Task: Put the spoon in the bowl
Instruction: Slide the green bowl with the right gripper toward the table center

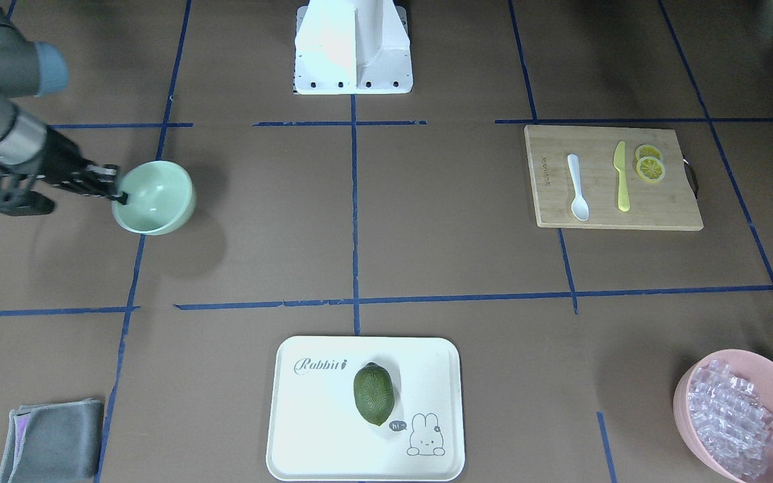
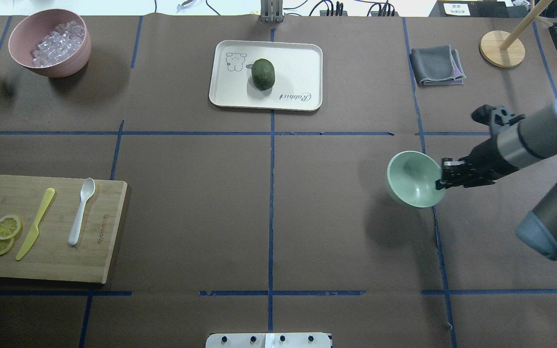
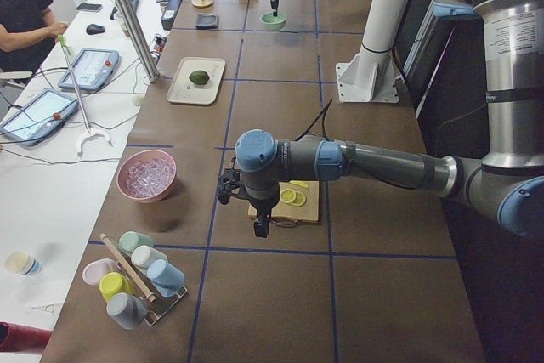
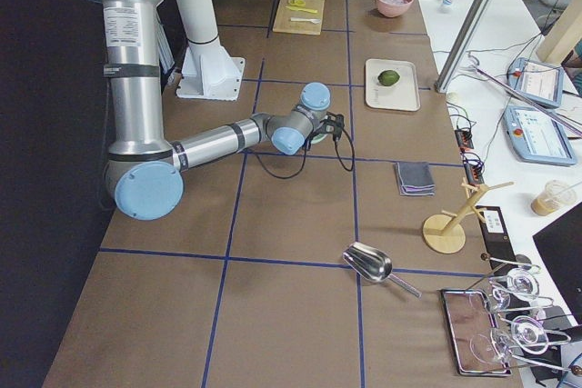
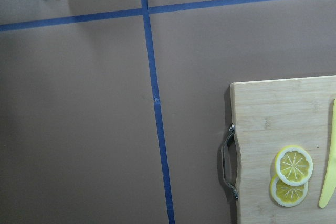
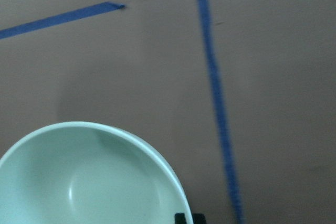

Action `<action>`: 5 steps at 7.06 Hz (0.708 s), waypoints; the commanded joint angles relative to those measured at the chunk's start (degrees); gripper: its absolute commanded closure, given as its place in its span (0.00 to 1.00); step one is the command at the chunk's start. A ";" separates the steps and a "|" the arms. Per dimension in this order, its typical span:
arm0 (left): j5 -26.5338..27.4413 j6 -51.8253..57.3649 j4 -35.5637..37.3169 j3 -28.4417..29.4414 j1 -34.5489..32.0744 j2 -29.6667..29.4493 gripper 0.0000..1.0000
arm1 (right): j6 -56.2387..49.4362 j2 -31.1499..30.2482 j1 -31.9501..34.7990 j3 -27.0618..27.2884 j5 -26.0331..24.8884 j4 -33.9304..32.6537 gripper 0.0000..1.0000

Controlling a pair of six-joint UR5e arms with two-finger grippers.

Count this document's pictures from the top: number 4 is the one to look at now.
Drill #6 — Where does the near teach pendant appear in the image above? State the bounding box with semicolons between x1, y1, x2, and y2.
503;105;577;166

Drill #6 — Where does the light green bowl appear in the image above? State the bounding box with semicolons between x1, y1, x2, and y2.
311;134;328;144

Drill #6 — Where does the metal tray with glasses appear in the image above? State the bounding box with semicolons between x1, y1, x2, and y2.
440;288;512;378

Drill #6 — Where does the black robot cable right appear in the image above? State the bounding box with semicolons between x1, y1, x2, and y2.
247;126;356;179

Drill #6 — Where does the iced coffee plastic cup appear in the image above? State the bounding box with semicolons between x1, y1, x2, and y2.
530;180;577;216

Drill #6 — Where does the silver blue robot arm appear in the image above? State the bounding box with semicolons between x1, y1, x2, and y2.
91;0;345;221

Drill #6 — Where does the aluminium frame post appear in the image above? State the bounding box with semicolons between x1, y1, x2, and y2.
435;0;492;93

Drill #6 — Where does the white pillar with base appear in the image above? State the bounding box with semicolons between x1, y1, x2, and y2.
176;0;245;101

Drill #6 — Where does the folded grey cloth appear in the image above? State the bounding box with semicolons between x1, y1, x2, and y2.
395;161;435;196

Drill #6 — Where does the yellow plastic knife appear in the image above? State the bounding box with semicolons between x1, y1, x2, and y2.
286;5;318;15

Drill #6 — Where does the far teach pendant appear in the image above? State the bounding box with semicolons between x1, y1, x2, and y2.
507;57;565;109

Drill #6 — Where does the black box with label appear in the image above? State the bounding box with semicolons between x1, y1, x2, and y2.
479;205;515;261

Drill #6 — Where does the metal scoop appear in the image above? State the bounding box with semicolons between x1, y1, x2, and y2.
342;242;422;298

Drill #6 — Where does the black power strip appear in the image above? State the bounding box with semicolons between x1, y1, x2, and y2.
454;128;485;185

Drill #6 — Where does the reacher grabber stick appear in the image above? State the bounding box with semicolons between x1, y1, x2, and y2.
468;55;581;137

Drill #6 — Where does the teach pendant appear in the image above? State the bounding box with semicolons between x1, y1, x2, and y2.
503;105;577;166
507;57;565;109

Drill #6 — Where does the wooden mug tree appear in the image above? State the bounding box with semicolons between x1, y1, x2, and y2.
422;178;514;254

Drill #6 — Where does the green lime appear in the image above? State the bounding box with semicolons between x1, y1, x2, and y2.
377;70;401;87

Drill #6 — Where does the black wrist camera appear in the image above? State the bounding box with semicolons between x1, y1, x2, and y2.
322;112;345;141

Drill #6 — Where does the black monitor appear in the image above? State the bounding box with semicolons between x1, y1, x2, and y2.
533;204;581;314

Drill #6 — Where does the wooden cutting board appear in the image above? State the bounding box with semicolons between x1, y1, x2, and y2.
272;0;325;35

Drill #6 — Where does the beige tray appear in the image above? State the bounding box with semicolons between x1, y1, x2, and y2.
365;59;420;112

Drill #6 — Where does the white plastic spoon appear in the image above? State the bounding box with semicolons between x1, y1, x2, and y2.
289;17;321;25

